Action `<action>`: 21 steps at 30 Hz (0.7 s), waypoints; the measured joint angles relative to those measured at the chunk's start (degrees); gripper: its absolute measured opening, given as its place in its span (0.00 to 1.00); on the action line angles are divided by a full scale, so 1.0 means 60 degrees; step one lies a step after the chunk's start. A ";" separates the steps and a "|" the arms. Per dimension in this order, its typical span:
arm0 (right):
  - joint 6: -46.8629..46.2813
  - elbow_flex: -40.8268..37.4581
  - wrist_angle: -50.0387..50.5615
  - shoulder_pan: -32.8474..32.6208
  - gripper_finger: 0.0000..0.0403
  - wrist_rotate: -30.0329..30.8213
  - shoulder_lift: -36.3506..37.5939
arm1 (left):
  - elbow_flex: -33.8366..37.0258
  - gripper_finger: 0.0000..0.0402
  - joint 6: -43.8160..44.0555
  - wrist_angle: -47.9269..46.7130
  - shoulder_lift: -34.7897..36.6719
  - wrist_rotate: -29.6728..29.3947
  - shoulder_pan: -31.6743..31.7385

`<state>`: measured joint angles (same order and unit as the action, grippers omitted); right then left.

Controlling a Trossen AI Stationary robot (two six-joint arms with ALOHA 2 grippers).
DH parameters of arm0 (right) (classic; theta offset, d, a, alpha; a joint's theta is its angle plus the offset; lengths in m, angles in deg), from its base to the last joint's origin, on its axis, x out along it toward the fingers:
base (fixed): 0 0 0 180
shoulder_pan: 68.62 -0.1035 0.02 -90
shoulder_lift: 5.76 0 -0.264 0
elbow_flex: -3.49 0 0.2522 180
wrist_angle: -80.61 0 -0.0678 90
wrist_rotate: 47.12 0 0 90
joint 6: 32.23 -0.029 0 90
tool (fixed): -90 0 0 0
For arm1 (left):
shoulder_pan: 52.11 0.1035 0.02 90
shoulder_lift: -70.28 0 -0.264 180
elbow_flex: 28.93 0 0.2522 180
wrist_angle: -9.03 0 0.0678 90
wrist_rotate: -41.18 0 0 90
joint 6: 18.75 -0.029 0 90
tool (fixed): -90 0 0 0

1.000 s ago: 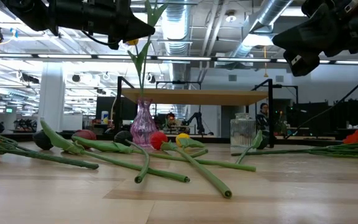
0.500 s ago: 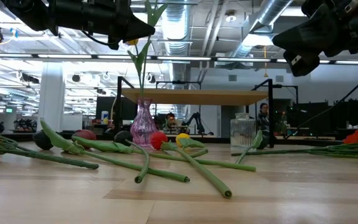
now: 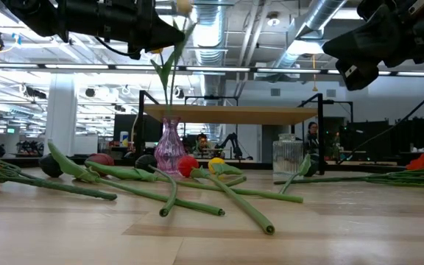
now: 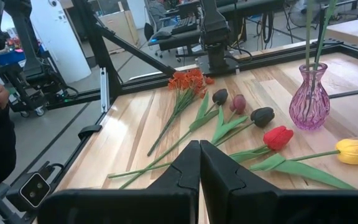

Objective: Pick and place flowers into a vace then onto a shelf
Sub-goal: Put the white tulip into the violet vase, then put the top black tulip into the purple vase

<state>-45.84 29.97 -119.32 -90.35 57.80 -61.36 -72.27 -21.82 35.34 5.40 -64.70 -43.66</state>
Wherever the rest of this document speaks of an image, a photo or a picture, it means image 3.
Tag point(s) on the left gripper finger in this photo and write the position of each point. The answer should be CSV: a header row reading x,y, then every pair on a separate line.
x,y
160,35

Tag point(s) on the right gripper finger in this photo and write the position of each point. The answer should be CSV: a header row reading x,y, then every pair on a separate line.
x,y
366,37

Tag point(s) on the cream artificial tulip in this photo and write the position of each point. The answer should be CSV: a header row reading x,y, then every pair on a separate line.
x,y
184,5

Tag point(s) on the pink glass vase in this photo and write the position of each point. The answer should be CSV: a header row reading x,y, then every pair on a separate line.
x,y
169,151

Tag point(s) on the red artificial tulip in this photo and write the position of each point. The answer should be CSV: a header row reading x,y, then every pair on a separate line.
x,y
188,165

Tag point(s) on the clear ribbed glass vase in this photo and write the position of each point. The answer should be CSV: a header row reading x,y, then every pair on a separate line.
x,y
287,158

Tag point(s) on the orange artificial flower bunch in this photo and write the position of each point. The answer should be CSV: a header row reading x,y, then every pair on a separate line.
x,y
50,186

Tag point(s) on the background black robot arm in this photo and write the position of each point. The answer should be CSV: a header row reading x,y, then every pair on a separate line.
x,y
230,143

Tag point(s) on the small wooden shelf stand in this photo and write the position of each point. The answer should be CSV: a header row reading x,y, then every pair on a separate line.
x,y
234,115

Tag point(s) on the suspended linear light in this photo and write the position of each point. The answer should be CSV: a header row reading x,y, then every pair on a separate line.
x,y
76,66

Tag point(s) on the black monitor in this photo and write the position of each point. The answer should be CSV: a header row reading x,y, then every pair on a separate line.
x,y
123,125

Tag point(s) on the black cabinets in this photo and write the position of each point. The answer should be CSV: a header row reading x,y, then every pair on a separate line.
x,y
418,136

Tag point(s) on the white bottle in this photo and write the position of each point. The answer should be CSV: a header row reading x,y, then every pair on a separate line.
x,y
124,137

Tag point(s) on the person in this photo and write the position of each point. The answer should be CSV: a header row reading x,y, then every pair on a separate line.
x,y
312,138
201,141

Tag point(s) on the maroon artificial tulip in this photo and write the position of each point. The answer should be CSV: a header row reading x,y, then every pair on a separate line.
x,y
101,159

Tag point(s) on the silver ventilation duct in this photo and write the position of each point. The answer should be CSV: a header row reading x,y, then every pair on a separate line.
x,y
208,37
307,25

